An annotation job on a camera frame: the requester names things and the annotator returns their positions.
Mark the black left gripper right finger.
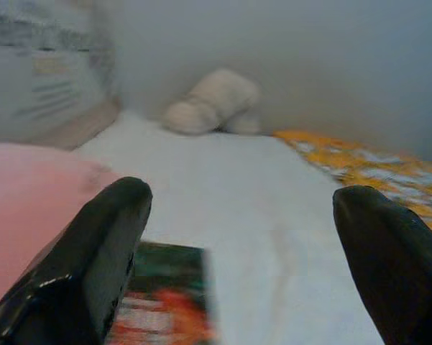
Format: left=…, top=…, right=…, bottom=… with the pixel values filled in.
left=332, top=184, right=432, bottom=345

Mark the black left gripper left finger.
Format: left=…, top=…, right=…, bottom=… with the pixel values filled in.
left=0, top=175, right=154, bottom=345

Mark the pink pillow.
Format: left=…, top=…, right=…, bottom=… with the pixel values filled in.
left=0, top=142, right=123, bottom=299

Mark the dark green red book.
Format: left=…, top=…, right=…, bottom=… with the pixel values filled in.
left=106, top=241, right=220, bottom=345

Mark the yellow cartoon print blanket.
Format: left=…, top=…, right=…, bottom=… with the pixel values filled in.
left=272, top=129, right=432, bottom=242

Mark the cream plush toy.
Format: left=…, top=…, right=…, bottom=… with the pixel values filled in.
left=162, top=68, right=262, bottom=136

